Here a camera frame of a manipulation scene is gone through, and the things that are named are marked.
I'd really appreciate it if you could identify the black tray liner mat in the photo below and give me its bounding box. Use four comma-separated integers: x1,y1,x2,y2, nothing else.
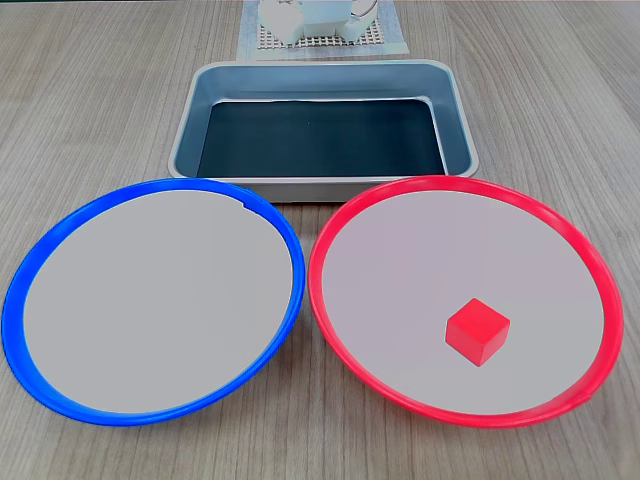
196,98,448,179

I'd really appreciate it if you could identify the white dish with red rim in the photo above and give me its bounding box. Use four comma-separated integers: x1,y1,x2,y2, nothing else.
307,175,625,429

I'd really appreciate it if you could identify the white dish with blue rim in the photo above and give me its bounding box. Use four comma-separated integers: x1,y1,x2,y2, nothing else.
1,178,307,428

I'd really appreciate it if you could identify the white mesh grid mat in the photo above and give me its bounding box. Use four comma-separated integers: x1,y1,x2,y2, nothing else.
257,22,386,50

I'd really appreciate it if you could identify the red cube block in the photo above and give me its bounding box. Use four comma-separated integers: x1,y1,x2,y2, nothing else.
444,297,512,369

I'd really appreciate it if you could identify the silver metal tray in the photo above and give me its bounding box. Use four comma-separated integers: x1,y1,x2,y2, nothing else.
167,59,480,204

